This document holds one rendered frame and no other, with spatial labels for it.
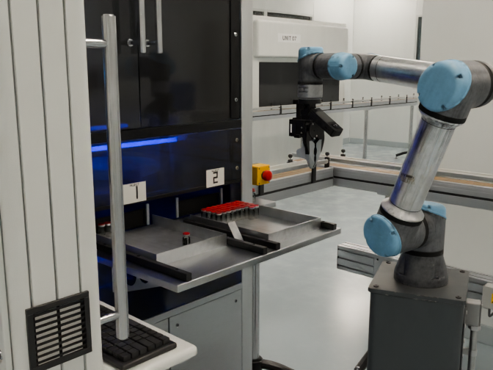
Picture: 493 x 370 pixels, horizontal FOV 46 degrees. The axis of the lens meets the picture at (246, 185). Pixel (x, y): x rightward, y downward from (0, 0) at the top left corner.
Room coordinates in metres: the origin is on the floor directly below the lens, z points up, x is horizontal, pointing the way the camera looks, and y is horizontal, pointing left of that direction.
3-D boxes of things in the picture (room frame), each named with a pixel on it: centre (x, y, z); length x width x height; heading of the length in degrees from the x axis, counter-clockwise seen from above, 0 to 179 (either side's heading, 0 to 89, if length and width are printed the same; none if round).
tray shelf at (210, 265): (1.74, 0.10, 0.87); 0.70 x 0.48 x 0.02; 137
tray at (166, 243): (1.67, 0.27, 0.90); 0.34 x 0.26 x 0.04; 47
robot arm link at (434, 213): (1.61, -0.50, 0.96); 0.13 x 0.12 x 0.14; 128
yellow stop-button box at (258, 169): (2.18, -0.04, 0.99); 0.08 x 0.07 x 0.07; 47
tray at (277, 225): (1.85, -0.03, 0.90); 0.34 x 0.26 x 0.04; 47
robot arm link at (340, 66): (1.73, -0.27, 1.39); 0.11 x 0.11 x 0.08; 38
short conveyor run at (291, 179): (2.49, -0.13, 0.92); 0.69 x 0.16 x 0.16; 137
